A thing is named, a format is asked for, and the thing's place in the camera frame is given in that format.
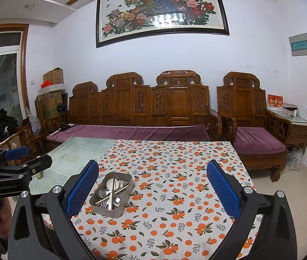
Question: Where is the wall electrical panel box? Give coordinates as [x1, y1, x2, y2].
[289, 33, 307, 57]

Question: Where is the purple bench cushion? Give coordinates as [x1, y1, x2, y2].
[46, 124, 212, 143]

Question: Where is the carved wooden armchair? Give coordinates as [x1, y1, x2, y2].
[216, 72, 292, 182]

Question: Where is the pile of black clothing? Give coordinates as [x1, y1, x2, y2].
[0, 108, 20, 145]

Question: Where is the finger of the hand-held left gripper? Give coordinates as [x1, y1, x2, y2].
[0, 155, 53, 180]
[0, 146, 30, 166]

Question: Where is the orange print tablecloth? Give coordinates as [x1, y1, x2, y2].
[71, 139, 262, 260]

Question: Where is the wooden side chair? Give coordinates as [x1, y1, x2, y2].
[0, 122, 39, 166]

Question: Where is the flat white box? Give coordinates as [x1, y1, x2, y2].
[37, 84, 65, 94]

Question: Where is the red box on side table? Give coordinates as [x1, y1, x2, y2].
[267, 94, 284, 111]

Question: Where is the large cardboard box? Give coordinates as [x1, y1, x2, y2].
[37, 91, 63, 120]

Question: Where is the carved wooden sofa bench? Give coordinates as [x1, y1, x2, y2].
[36, 72, 223, 152]

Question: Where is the clear plastic bag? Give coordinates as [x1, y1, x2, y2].
[25, 108, 43, 137]
[282, 146, 304, 174]

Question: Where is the wooden door frame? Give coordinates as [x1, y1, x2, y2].
[0, 24, 30, 122]

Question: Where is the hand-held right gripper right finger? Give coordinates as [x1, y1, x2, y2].
[206, 160, 299, 260]

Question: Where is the wooden side table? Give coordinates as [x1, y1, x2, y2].
[271, 110, 307, 155]

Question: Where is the purple armchair cushion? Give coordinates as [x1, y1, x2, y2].
[236, 127, 286, 156]

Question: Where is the brown chopstick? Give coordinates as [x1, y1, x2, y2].
[109, 179, 116, 210]

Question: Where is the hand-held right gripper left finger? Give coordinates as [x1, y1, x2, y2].
[7, 159, 100, 260]

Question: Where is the white plastic fork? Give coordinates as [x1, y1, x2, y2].
[114, 179, 125, 195]

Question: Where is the metal tray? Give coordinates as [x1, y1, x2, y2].
[89, 171, 134, 218]

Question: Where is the small cardboard box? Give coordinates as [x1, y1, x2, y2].
[43, 68, 64, 86]

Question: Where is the white plastic spoon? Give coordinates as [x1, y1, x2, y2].
[106, 178, 118, 193]

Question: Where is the framed peacock flower painting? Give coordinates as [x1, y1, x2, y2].
[96, 0, 230, 49]

